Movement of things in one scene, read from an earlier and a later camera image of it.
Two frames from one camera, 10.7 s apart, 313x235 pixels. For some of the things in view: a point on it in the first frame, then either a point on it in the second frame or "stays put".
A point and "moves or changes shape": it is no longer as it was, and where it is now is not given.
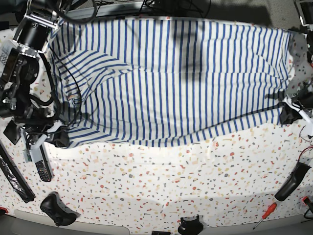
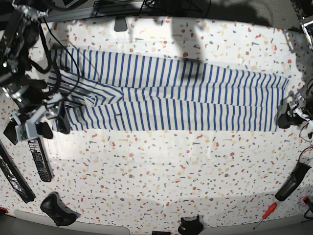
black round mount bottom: x=190 y=227 stays put
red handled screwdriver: x=271 y=209 stays put
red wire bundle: x=307 y=141 stays put
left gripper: x=35 y=130 → x=27 y=126
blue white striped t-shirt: x=145 y=82 moves or changes shape
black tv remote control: x=43 y=168 stays put
